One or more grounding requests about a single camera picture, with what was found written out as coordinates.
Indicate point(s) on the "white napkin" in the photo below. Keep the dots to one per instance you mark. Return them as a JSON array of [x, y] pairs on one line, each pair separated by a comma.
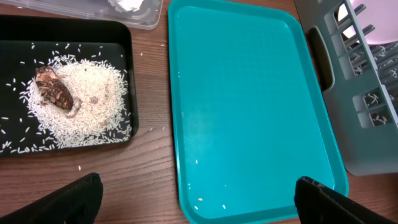
[[126, 5]]

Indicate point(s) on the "clear plastic waste bin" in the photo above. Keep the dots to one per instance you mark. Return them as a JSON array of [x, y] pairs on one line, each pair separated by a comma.
[[147, 17]]

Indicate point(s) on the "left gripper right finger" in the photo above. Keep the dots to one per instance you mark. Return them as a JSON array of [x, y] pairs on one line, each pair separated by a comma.
[[318, 204]]

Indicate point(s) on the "cooked rice pile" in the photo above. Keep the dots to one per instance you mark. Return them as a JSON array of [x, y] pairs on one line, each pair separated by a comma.
[[96, 75]]

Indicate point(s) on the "large white plate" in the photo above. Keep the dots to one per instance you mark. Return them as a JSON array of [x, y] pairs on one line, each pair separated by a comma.
[[382, 14]]

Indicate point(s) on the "brown food scrap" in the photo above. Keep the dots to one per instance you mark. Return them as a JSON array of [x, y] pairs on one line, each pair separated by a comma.
[[52, 88]]

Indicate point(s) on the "grey dishwasher rack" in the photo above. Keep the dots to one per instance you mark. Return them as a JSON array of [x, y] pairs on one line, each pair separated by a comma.
[[360, 84]]

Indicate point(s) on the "teal plastic serving tray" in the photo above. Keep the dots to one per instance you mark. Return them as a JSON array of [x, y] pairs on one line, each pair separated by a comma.
[[248, 113]]

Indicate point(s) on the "black plastic tray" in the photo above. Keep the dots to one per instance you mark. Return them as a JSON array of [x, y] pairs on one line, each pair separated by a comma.
[[45, 29]]

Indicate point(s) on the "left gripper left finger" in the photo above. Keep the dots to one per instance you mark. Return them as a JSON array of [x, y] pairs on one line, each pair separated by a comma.
[[77, 202]]

